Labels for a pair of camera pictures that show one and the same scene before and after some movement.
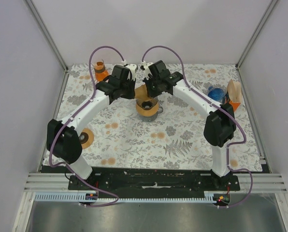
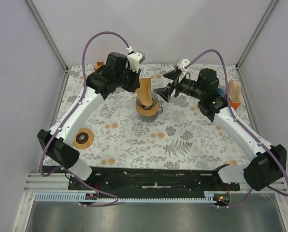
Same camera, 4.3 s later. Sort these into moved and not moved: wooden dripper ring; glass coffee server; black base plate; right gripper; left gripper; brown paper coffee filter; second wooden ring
Moved: left gripper; brown paper coffee filter; right gripper
Not moved: second wooden ring; wooden dripper ring; glass coffee server; black base plate
